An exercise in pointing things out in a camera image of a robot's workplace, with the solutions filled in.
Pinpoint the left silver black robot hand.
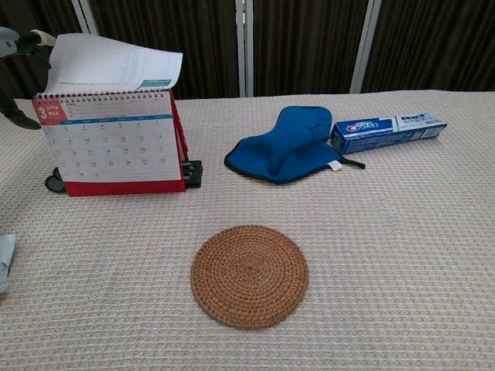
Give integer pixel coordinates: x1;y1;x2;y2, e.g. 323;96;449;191
0;26;58;131

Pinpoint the red desk calendar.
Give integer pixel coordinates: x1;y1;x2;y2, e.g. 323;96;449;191
31;32;190;197

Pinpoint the black plastic device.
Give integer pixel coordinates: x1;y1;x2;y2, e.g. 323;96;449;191
44;160;204;193

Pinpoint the crumpled white snack wrapper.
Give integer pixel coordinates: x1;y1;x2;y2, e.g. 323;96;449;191
0;231;16;295

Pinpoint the blue cloth mitt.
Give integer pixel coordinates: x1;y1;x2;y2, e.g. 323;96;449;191
224;106;367;186

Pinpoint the round woven rattan coaster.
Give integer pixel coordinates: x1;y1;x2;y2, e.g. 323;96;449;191
189;224;309;320

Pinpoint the blue white toothpaste box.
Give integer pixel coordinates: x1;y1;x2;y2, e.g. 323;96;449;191
329;111;449;155

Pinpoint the beige woven tablecloth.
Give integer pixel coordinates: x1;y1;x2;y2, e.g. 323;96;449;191
0;89;495;371

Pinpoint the black folding screen white frame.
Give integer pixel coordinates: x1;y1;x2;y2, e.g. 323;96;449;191
0;0;495;101

